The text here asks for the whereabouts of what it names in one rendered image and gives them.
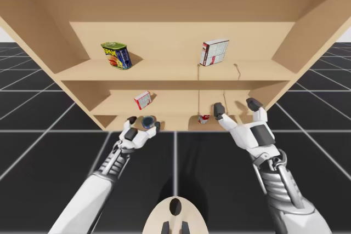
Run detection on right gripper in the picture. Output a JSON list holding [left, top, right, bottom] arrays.
[[213, 97, 276, 155]]

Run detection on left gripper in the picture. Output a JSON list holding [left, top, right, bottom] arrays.
[[119, 116, 161, 153]]

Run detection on blue flat can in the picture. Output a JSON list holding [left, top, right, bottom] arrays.
[[141, 116, 156, 130]]

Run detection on green and blue rectangular can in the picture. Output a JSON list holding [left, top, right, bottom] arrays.
[[100, 41, 133, 71]]

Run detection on small red and white carton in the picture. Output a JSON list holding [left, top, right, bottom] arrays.
[[133, 90, 152, 110]]

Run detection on tan robot part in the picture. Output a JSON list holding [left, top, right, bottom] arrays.
[[142, 196, 210, 234]]

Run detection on pale wooden shelf unit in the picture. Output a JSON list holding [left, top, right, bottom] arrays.
[[0, 0, 351, 132]]

